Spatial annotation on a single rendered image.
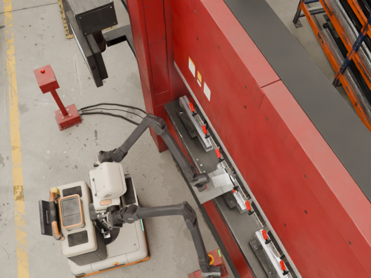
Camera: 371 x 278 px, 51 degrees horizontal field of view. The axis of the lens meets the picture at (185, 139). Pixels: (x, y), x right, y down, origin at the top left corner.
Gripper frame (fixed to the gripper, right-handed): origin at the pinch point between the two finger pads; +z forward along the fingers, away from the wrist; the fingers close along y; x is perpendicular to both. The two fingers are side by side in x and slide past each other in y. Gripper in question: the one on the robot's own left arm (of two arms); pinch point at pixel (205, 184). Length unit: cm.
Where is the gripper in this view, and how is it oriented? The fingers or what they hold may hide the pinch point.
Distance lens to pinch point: 272.3
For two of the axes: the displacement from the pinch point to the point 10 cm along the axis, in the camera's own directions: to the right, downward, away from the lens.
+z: 4.5, 2.1, 8.7
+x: -7.9, 5.5, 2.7
